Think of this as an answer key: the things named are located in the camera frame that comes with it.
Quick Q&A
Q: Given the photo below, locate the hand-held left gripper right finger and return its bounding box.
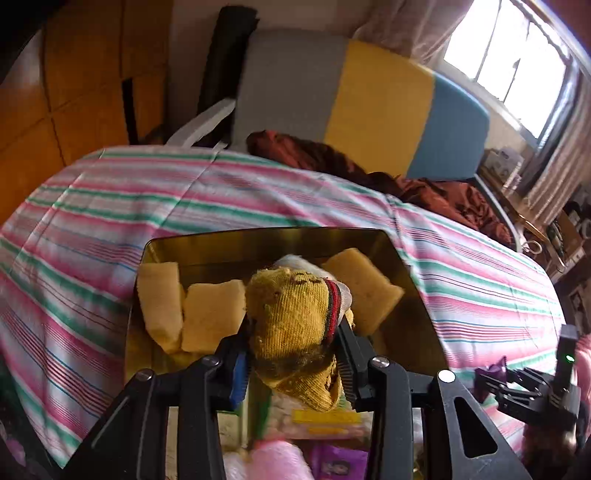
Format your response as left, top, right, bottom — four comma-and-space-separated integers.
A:
335, 318, 534, 480

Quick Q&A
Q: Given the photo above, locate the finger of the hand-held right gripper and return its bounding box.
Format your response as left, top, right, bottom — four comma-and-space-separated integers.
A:
475, 375, 540, 417
503, 367, 557, 394

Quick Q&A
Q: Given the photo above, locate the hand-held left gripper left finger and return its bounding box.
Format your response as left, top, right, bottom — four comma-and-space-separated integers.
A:
65, 332, 252, 480

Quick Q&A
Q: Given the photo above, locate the clear cracker packet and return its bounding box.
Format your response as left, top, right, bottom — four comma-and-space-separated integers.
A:
272, 397, 375, 439

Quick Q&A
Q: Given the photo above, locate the yellow sponge block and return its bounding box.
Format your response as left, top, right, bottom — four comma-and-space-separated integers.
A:
321, 248, 406, 337
181, 279, 246, 354
137, 262, 186, 354

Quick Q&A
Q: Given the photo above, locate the yellow knitted sock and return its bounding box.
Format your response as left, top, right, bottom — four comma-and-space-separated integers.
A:
244, 268, 356, 412

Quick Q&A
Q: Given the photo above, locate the gold metal tin box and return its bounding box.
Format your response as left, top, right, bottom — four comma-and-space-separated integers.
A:
124, 227, 450, 384

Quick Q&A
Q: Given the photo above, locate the pink quilted cloth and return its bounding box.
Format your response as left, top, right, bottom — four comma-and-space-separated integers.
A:
573, 332, 591, 370

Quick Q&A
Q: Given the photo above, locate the purple printed packet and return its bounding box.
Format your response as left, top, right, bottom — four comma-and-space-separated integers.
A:
309, 445, 370, 480

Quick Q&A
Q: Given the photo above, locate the pink flat packet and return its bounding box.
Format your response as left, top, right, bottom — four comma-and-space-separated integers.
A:
247, 440, 315, 480

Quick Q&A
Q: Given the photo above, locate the cardboard box with clutter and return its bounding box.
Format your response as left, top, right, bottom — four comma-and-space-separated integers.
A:
545, 203, 591, 278

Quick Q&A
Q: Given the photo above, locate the white carton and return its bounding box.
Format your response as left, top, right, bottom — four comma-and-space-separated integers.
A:
485, 148, 525, 178

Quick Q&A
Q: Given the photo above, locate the striped bed sheet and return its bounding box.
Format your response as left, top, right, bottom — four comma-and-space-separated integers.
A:
0, 145, 566, 469

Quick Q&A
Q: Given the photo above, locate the red-brown blanket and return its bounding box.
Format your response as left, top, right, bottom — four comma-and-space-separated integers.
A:
247, 130, 513, 245

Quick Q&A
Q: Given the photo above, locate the grey yellow blue armchair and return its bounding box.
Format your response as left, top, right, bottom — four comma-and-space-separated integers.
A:
164, 28, 525, 252

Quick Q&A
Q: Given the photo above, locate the black upright object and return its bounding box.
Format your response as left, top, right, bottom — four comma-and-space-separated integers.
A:
198, 4, 260, 146

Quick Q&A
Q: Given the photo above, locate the large barred window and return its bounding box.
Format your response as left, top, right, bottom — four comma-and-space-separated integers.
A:
443, 0, 571, 139

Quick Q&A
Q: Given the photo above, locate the wooden wardrobe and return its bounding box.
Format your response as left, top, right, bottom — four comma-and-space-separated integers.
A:
0, 0, 174, 222

